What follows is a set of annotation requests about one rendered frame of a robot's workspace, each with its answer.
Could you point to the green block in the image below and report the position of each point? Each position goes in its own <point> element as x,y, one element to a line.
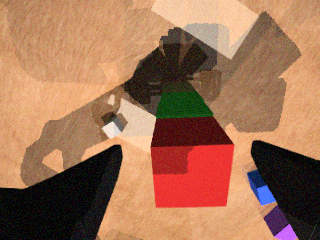
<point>183,109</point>
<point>181,96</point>

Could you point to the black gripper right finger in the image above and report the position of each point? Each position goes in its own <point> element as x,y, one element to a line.
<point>294,181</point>

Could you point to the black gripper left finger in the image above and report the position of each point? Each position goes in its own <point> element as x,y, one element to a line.
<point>68,206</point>

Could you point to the small purple block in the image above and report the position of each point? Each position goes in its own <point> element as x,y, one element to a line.
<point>278,225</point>

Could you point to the red block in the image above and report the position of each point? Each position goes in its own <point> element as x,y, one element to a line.
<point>191,162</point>

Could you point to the blue block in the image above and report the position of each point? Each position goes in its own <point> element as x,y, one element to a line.
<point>259,188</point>

